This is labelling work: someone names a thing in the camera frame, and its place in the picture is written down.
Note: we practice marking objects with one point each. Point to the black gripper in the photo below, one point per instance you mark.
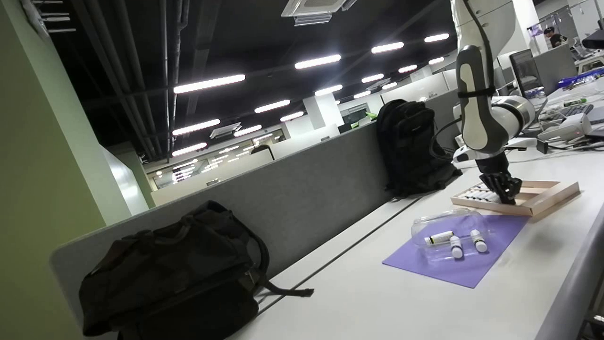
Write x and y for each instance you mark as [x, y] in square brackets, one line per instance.
[493, 167]

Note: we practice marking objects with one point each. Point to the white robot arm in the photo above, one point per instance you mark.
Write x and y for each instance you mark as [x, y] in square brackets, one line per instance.
[482, 114]

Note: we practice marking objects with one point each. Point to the wooden bottle tray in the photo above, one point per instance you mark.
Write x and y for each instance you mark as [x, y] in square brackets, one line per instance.
[548, 196]

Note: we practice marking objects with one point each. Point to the white capped small bottle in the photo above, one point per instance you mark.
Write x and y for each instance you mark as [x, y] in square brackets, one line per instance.
[478, 243]
[438, 239]
[455, 248]

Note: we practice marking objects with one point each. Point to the white desk device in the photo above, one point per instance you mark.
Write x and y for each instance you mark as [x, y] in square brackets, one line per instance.
[567, 129]

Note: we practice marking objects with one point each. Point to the purple mat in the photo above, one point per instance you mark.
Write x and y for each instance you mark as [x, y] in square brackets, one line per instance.
[465, 267]

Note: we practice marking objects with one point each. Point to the black backpack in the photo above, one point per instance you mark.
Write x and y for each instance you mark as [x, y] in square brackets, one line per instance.
[412, 148]
[170, 277]

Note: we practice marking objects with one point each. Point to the computer monitor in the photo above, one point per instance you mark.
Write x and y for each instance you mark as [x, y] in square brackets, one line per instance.
[523, 71]

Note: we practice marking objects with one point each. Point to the ceiling light tube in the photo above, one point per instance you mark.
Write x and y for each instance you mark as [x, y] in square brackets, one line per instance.
[387, 48]
[272, 107]
[291, 116]
[318, 61]
[329, 90]
[189, 150]
[408, 69]
[197, 128]
[248, 131]
[372, 78]
[437, 39]
[208, 84]

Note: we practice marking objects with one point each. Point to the grey desk partition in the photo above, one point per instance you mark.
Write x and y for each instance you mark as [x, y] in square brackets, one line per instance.
[314, 190]

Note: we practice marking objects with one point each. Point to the ceiling air conditioner unit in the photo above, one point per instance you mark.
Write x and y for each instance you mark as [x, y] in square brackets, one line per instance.
[314, 9]

